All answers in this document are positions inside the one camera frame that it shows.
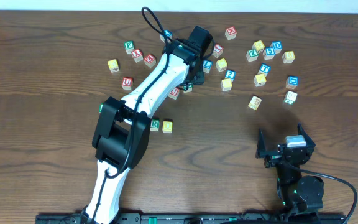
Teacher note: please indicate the green 7 block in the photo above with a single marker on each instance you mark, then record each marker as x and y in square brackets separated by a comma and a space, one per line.
[290, 97]

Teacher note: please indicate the red I block upper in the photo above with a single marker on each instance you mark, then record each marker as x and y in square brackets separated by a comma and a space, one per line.
[218, 50]

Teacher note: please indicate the blue 2 block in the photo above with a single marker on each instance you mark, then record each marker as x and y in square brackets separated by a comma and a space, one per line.
[230, 74]

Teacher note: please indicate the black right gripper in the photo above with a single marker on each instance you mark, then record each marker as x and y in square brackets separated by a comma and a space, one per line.
[278, 154]

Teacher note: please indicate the blue d block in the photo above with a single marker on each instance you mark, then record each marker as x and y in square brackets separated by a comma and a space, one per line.
[277, 46]
[292, 82]

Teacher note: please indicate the green F block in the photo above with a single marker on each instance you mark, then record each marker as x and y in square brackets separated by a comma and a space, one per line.
[129, 46]

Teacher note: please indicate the green J block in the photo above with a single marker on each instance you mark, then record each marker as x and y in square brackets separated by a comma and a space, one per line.
[101, 107]

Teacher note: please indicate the yellow K block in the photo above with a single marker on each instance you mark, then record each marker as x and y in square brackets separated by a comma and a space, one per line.
[259, 80]

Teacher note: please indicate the blue L block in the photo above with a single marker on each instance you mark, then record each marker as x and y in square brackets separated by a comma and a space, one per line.
[207, 65]

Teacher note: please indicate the red block far top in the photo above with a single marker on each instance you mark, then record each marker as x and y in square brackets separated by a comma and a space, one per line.
[230, 33]

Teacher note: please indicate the blue 5 block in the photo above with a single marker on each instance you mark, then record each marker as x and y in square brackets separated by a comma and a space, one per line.
[268, 53]

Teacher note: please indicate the blue D block right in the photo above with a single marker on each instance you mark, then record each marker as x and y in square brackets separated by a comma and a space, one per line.
[292, 82]

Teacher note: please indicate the yellow ball picture block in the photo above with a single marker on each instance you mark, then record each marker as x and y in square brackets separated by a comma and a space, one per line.
[258, 46]

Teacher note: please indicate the blue T block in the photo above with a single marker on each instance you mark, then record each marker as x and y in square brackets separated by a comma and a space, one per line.
[264, 69]

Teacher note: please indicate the blue X block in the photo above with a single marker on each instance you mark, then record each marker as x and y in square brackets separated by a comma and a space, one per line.
[168, 34]

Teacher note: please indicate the yellow snail picture block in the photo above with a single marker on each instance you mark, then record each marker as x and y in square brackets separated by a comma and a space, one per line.
[254, 102]

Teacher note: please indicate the red U block centre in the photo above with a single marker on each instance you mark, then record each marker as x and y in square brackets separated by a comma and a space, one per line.
[174, 93]

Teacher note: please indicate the red X block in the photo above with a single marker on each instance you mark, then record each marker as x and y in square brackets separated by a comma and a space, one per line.
[137, 55]

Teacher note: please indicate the green R block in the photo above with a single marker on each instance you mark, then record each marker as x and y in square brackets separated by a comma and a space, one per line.
[155, 125]

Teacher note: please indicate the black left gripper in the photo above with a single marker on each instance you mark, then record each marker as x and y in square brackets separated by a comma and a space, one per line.
[198, 76]

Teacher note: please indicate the yellow O block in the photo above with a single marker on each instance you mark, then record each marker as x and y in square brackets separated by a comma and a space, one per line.
[167, 127]

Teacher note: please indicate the yellow S block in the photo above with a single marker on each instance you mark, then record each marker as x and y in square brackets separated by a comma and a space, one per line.
[226, 84]

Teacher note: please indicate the blue D block upper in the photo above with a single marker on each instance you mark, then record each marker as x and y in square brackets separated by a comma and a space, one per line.
[277, 46]

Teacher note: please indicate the yellow block beside L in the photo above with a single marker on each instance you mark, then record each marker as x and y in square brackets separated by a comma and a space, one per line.
[221, 65]

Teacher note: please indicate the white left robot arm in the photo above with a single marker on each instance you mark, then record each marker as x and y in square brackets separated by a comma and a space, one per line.
[122, 133]

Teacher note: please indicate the green B block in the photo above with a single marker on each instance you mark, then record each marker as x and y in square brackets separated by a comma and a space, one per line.
[188, 89]

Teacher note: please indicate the red u block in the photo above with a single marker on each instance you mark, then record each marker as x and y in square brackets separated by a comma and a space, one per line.
[174, 93]
[127, 83]

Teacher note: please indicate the yellow block far left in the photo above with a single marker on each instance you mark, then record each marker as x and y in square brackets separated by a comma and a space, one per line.
[113, 66]

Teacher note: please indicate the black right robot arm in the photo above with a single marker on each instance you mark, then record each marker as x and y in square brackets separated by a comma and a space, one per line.
[300, 194]

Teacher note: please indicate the green Z block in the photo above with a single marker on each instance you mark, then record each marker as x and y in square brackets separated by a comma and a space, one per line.
[252, 55]

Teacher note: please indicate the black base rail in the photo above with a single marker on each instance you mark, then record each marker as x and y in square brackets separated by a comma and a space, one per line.
[136, 218]

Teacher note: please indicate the red U block left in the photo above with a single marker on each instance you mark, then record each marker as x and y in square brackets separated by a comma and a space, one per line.
[127, 83]

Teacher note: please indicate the yellow 8 block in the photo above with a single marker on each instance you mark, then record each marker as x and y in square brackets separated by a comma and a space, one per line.
[288, 57]

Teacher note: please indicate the red E block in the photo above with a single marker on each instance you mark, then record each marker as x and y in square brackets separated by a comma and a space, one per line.
[150, 60]

